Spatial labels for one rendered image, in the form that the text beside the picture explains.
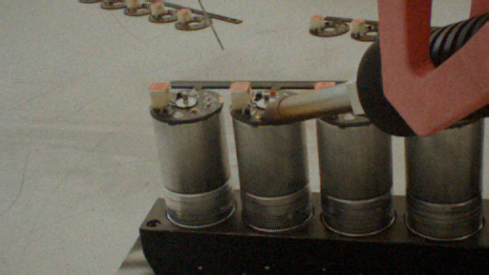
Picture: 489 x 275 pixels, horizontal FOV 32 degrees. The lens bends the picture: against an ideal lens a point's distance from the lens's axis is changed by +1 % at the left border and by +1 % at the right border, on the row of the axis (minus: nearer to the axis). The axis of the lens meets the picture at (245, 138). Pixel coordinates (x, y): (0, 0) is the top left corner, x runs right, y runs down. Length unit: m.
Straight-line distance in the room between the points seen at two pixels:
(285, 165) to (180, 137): 0.04
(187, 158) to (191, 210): 0.02
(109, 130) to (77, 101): 0.05
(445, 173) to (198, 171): 0.08
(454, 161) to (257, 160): 0.06
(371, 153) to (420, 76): 0.10
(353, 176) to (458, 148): 0.03
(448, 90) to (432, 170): 0.10
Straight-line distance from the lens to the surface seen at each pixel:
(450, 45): 0.18
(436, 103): 0.17
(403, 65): 0.17
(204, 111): 0.28
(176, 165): 0.28
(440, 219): 0.27
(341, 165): 0.27
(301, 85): 0.29
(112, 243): 0.33
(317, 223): 0.29
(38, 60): 0.54
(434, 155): 0.26
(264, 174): 0.27
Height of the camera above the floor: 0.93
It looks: 26 degrees down
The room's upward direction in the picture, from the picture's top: 6 degrees counter-clockwise
